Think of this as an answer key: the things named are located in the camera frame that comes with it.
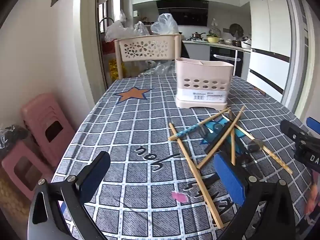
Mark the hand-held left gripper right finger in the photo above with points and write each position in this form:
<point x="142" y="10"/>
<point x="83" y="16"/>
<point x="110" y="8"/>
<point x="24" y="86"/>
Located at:
<point x="228" y="180"/>

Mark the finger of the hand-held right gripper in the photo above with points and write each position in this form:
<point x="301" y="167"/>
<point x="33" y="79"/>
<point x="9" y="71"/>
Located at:
<point x="313" y="125"/>
<point x="291" y="130"/>

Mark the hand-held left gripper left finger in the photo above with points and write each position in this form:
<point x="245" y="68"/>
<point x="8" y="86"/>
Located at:
<point x="96" y="177"/>

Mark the long wooden chopstick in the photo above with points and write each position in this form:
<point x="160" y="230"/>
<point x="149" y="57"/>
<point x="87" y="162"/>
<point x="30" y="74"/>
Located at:
<point x="192" y="170"/>

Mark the black plastic spoon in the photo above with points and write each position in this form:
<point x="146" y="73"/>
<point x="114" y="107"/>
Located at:
<point x="214" y="143"/>

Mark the blue patterned wooden chopstick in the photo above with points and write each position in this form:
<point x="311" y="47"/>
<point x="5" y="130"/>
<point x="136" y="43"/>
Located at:
<point x="190" y="130"/>

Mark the beige perforated utensil holder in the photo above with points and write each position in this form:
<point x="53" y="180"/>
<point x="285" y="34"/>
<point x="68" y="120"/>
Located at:
<point x="203" y="80"/>

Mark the person's right hand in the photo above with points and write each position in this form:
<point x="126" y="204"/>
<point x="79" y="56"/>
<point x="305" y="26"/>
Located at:
<point x="312" y="200"/>

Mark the grey checked star tablecloth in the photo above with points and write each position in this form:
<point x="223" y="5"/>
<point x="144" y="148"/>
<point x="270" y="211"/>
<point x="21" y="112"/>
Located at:
<point x="140" y="120"/>

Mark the woven brown basket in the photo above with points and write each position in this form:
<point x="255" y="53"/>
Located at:
<point x="11" y="200"/>

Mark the white refrigerator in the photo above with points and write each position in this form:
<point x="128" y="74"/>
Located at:
<point x="271" y="42"/>

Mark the black plastic bag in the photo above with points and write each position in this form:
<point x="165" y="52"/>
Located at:
<point x="11" y="135"/>

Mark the black built-in oven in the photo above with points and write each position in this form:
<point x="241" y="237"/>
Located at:
<point x="225" y="58"/>

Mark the white rice cooker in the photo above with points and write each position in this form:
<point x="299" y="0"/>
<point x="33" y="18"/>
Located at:
<point x="246" y="42"/>

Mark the yellow packaged goods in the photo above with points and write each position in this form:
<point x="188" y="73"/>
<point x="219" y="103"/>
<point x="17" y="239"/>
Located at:
<point x="113" y="68"/>

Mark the yellow green basin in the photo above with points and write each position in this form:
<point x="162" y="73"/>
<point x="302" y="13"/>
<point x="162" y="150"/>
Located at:
<point x="212" y="39"/>

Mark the crumpled clear plastic wrap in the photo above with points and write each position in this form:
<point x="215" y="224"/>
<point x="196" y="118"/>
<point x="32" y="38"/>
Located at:
<point x="160" y="67"/>

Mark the dark cooking pot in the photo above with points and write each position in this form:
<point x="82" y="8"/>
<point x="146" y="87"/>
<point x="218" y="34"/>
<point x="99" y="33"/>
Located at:
<point x="197" y="35"/>

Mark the beige flower cutout basket rack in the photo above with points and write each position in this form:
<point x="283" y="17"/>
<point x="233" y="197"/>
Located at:
<point x="147" y="47"/>

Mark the clear plastic bag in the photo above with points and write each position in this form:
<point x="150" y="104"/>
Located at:
<point x="165" y="23"/>
<point x="141" y="28"/>
<point x="117" y="30"/>

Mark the curved metal faucet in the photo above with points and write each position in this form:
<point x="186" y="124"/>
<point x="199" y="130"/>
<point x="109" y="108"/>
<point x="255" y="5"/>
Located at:
<point x="106" y="21"/>

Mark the black range hood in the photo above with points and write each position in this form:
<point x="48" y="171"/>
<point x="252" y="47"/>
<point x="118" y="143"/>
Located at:
<point x="182" y="12"/>

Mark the silver sliding door frame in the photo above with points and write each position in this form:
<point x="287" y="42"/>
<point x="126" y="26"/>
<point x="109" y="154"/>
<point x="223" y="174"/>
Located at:
<point x="298" y="55"/>

